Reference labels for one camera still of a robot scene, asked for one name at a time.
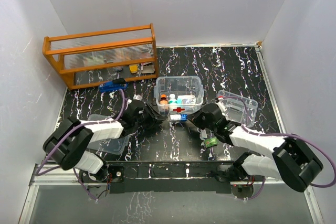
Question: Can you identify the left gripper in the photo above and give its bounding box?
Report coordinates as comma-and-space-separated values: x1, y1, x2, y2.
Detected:
132, 103, 165, 129

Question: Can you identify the blue white spray can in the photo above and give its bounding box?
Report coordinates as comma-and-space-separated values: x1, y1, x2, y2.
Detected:
168, 114, 187, 122

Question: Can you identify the brown bottle orange cap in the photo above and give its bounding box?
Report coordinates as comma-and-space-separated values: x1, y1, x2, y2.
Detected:
159, 94, 169, 105

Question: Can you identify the white bottle green band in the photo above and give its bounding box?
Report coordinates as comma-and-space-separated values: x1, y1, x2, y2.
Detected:
169, 93, 177, 104

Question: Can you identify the clear first aid box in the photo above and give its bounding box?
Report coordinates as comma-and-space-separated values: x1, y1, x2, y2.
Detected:
154, 76, 204, 115

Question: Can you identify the clear divider tray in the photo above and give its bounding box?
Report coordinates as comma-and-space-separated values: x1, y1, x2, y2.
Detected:
217, 90, 258, 127

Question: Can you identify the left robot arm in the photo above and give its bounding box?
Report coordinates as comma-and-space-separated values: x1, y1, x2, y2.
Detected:
43, 100, 165, 182

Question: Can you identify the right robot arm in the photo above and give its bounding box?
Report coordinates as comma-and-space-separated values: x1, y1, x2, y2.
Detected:
187, 103, 323, 192

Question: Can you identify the green small packet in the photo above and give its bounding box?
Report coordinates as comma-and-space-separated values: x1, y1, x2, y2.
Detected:
203, 137, 218, 148

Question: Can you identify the blue stapler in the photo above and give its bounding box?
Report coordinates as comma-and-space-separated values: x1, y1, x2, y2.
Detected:
98, 78, 128, 92

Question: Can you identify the cardboard box on shelf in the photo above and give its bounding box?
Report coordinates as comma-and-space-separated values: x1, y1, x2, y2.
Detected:
140, 62, 155, 74

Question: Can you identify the yellow item on shelf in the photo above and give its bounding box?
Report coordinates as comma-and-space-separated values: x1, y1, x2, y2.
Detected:
129, 64, 138, 74

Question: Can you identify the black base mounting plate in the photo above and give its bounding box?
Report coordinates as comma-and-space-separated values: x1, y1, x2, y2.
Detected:
106, 161, 266, 195

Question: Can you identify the orange wooden shelf rack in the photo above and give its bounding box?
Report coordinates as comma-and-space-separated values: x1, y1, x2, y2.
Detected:
42, 24, 159, 90

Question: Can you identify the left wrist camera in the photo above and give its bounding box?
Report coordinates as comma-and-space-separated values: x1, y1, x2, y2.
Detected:
127, 94, 142, 104

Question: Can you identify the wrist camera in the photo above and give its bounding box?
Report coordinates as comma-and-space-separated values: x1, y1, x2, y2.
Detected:
215, 97, 226, 113
127, 94, 142, 104

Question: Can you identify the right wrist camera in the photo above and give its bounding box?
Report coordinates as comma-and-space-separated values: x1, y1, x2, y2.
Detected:
215, 97, 226, 113

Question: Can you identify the clear box lid with handle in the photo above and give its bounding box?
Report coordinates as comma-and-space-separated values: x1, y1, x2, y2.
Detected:
86, 114, 130, 155

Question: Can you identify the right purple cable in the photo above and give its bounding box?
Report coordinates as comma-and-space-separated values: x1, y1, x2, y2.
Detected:
217, 97, 333, 200

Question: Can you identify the purple cable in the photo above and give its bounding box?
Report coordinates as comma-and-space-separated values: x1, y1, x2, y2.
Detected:
217, 97, 333, 200
35, 89, 132, 201

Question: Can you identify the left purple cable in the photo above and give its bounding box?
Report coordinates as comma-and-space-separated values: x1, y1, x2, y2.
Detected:
35, 89, 132, 201

